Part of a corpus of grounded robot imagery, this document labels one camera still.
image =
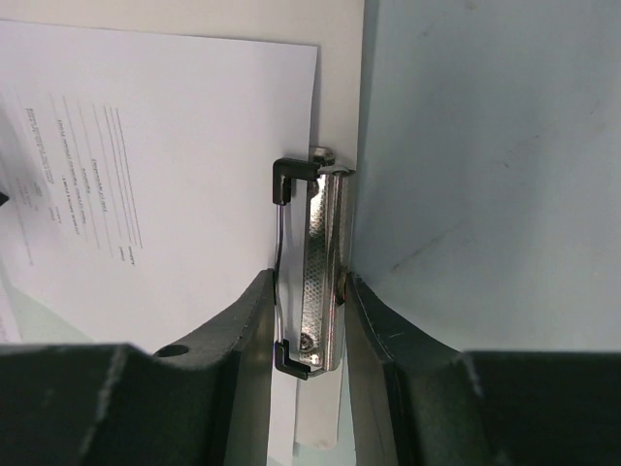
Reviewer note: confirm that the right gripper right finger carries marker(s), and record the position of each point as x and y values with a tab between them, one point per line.
416	401

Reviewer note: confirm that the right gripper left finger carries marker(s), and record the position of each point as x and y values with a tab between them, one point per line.
202	400

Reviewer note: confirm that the metal folder clip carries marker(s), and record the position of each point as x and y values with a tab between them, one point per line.
320	348

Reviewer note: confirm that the white signature form sheet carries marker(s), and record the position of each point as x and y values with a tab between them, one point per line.
139	170

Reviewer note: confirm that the white folder with clip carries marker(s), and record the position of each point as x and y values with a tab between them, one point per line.
311	421

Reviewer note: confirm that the white dense text sheet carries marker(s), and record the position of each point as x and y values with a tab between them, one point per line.
9	332

